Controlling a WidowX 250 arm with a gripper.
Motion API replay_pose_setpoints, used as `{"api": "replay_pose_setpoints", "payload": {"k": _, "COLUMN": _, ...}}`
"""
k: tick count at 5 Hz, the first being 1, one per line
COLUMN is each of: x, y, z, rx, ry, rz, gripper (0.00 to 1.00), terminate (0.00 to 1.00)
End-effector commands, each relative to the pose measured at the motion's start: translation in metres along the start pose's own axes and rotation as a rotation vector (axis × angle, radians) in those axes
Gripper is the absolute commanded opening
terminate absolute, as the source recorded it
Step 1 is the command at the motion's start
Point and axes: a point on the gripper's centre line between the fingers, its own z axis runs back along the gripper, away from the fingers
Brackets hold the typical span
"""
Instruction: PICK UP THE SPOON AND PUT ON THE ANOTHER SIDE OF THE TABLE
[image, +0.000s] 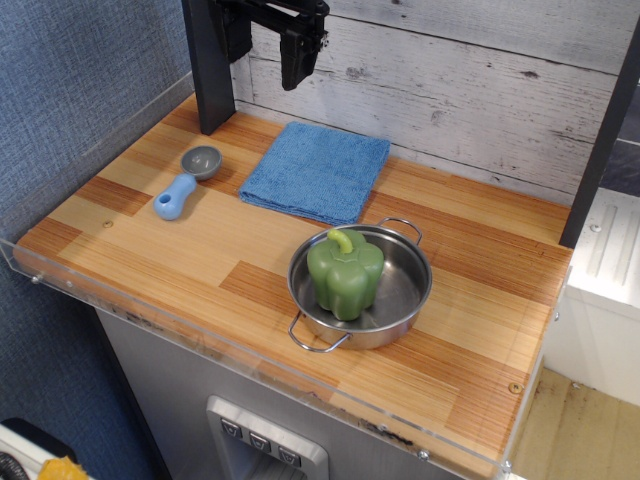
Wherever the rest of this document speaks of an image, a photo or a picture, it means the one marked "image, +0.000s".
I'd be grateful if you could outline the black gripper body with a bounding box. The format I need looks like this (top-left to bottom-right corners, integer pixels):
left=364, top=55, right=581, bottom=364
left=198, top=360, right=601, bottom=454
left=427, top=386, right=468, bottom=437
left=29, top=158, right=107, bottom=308
left=215, top=1, right=330, bottom=52

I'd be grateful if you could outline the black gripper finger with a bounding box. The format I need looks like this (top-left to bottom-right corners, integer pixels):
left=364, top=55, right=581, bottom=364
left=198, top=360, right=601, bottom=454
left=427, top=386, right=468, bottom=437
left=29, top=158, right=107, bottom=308
left=280, top=33, right=319, bottom=91
left=221, top=14, right=252, bottom=62

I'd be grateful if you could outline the blue and grey toy spoon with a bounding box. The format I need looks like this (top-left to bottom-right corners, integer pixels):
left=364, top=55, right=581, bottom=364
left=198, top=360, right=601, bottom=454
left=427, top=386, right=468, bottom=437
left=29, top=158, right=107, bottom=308
left=153, top=146, right=222, bottom=221

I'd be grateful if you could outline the green toy bell pepper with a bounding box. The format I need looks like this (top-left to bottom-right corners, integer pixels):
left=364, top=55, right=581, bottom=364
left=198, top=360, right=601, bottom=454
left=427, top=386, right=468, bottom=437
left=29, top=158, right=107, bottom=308
left=306, top=229, right=385, bottom=321

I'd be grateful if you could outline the small steel pot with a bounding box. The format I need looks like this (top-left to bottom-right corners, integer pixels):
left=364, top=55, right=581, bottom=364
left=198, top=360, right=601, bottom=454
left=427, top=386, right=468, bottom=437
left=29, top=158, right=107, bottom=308
left=287, top=217, right=433, bottom=353

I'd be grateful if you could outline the blue folded cloth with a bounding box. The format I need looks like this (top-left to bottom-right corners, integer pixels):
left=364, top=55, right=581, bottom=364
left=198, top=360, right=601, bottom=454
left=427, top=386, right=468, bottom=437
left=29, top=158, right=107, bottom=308
left=239, top=122, right=390, bottom=226

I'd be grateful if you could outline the clear acrylic table guard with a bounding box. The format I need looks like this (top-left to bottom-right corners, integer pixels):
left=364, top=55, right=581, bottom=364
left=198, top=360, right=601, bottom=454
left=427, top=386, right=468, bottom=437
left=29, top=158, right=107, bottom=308
left=3, top=234, right=571, bottom=479

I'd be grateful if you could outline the grey toy fridge cabinet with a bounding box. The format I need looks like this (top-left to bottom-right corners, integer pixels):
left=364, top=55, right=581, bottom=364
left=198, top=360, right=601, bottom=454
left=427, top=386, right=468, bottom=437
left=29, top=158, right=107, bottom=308
left=94, top=305, right=451, bottom=480

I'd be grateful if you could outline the silver dispenser button panel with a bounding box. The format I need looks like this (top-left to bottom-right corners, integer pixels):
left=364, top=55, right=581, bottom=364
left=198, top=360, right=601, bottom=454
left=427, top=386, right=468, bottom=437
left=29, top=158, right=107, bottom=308
left=206, top=395, right=330, bottom=479

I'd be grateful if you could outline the white toy sink unit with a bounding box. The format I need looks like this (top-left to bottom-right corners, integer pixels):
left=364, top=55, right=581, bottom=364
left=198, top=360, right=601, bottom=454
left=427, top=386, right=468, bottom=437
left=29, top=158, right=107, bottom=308
left=543, top=188, right=639, bottom=405

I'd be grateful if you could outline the yellow object at corner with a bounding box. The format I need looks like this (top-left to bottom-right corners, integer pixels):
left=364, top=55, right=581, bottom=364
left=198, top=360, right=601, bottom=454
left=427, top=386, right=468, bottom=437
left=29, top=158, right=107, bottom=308
left=37, top=457, right=89, bottom=480

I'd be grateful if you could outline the dark left frame post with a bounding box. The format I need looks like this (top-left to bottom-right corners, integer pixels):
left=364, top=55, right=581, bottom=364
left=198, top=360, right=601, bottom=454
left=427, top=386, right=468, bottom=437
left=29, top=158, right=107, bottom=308
left=182, top=0, right=236, bottom=135

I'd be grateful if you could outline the dark frame post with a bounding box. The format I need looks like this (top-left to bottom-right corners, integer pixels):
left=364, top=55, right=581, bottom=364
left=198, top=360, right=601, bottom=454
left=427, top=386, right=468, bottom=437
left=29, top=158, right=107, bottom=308
left=559, top=21, right=639, bottom=248
left=182, top=0, right=236, bottom=135

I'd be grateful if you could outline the dark right frame post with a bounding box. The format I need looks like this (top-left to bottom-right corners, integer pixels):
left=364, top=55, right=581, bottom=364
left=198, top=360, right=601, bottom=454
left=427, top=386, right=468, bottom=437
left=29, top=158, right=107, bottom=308
left=559, top=21, right=639, bottom=248

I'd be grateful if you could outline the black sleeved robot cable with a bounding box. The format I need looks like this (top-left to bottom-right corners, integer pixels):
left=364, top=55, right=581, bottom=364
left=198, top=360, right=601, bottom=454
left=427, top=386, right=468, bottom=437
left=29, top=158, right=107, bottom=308
left=0, top=451, right=32, bottom=480

